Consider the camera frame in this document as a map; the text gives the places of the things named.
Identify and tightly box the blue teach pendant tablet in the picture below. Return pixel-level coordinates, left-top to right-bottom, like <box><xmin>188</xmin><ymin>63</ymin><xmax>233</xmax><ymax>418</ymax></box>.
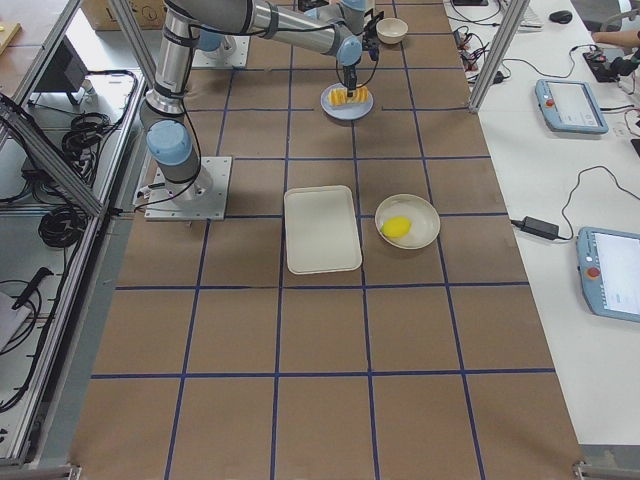
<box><xmin>534</xmin><ymin>79</ymin><xmax>609</xmax><ymax>135</ymax></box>

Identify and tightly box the cream rectangular tray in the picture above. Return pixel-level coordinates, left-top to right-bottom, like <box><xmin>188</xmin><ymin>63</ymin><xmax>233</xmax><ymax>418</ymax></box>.
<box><xmin>284</xmin><ymin>185</ymin><xmax>362</xmax><ymax>275</ymax></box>

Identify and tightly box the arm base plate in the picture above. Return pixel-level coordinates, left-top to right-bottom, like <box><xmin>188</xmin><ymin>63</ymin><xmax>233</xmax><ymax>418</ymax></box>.
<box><xmin>192</xmin><ymin>35</ymin><xmax>249</xmax><ymax>70</ymax></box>
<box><xmin>144</xmin><ymin>156</ymin><xmax>232</xmax><ymax>221</ymax></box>

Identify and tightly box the light blue plate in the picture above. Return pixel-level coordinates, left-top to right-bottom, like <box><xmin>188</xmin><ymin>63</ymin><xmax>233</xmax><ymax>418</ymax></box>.
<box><xmin>320</xmin><ymin>84</ymin><xmax>374</xmax><ymax>121</ymax></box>

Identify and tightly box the yellow lemon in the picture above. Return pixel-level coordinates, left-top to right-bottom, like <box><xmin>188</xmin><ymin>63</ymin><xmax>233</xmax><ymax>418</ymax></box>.
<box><xmin>381</xmin><ymin>216</ymin><xmax>412</xmax><ymax>239</ymax></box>

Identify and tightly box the black computer mouse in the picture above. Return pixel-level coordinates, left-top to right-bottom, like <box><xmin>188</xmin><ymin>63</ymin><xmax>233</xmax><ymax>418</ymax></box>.
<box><xmin>548</xmin><ymin>10</ymin><xmax>573</xmax><ymax>25</ymax></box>

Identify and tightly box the aluminium frame post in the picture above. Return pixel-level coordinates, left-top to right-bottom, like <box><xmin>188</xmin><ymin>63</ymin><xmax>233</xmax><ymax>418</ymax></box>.
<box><xmin>468</xmin><ymin>0</ymin><xmax>529</xmax><ymax>113</ymax></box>

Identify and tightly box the cardboard box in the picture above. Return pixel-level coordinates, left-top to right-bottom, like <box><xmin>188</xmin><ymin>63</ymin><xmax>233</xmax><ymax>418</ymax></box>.
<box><xmin>81</xmin><ymin>0</ymin><xmax>166</xmax><ymax>31</ymax></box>

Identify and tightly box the black power adapter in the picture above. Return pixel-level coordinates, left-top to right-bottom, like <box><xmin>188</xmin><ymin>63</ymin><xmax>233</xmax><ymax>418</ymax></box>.
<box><xmin>519</xmin><ymin>216</ymin><xmax>559</xmax><ymax>240</ymax></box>

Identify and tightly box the person's forearm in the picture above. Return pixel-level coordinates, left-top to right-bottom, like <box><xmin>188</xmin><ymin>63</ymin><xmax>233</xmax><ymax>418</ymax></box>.
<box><xmin>591</xmin><ymin>30</ymin><xmax>640</xmax><ymax>48</ymax></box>

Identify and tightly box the cream plate with lemon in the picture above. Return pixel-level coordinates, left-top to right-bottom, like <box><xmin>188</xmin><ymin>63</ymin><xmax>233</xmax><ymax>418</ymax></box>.
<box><xmin>374</xmin><ymin>194</ymin><xmax>440</xmax><ymax>250</ymax></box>

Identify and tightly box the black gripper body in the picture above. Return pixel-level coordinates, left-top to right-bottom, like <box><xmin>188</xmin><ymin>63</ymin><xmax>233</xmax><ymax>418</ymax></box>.
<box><xmin>362</xmin><ymin>13</ymin><xmax>384</xmax><ymax>61</ymax></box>
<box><xmin>342</xmin><ymin>65</ymin><xmax>357</xmax><ymax>91</ymax></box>

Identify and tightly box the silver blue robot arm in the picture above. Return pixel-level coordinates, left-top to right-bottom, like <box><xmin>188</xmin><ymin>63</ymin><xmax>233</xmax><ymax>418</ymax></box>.
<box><xmin>297</xmin><ymin>1</ymin><xmax>385</xmax><ymax>65</ymax></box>
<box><xmin>140</xmin><ymin>1</ymin><xmax>366</xmax><ymax>205</ymax></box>

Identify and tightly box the cream bowl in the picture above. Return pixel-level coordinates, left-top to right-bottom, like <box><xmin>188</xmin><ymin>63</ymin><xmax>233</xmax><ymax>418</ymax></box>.
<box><xmin>376</xmin><ymin>17</ymin><xmax>409</xmax><ymax>45</ymax></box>

